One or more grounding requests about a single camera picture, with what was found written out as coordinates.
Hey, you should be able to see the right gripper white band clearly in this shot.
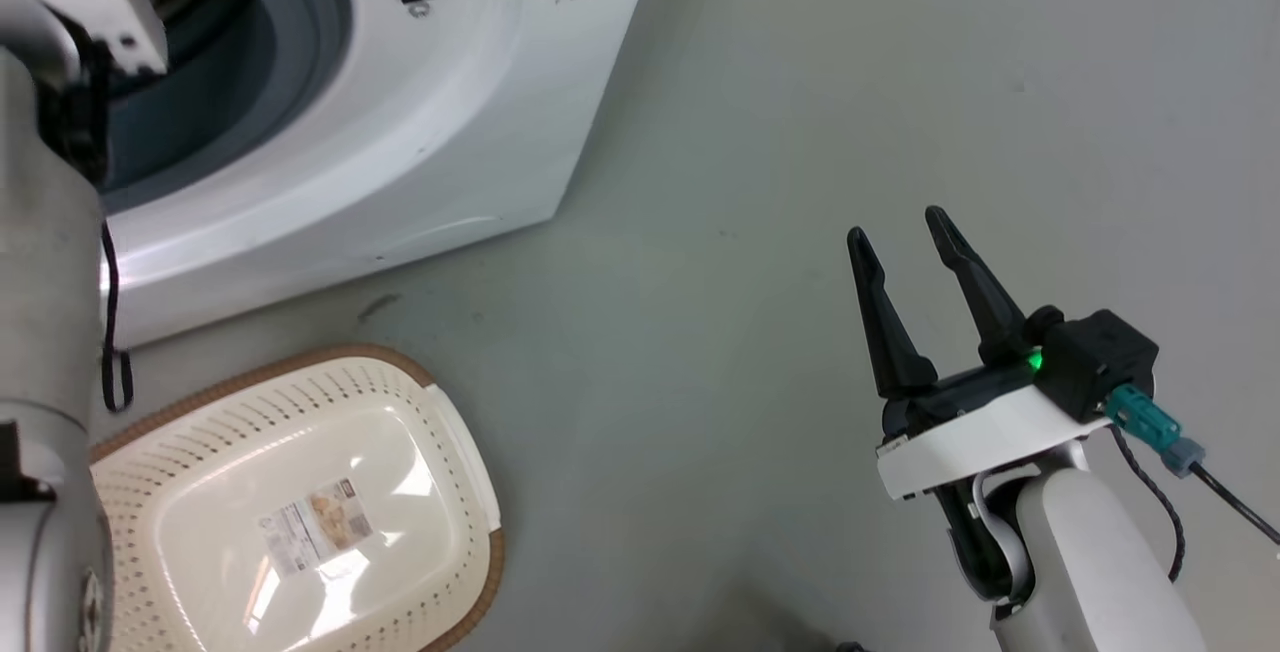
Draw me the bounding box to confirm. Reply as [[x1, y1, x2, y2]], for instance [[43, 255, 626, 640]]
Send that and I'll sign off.
[[846, 205, 1113, 503]]

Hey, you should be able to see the white front-load washing machine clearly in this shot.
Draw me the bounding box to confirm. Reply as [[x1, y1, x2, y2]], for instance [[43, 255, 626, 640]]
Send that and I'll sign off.
[[98, 0, 663, 350]]

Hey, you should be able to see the paper label in basket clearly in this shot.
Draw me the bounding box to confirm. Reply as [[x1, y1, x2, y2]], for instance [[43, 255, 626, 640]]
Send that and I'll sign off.
[[260, 479, 375, 576]]

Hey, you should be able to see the cream plastic laundry basket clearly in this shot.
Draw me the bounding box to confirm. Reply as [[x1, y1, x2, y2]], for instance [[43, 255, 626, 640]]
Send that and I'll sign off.
[[88, 344, 505, 652]]

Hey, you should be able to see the black cable with teal connector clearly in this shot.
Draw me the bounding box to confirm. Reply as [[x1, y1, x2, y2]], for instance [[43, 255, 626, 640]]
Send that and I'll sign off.
[[1102, 384, 1280, 583]]

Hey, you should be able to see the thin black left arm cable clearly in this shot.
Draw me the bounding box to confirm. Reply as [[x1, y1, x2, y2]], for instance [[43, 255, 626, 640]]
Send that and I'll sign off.
[[98, 217, 135, 414]]

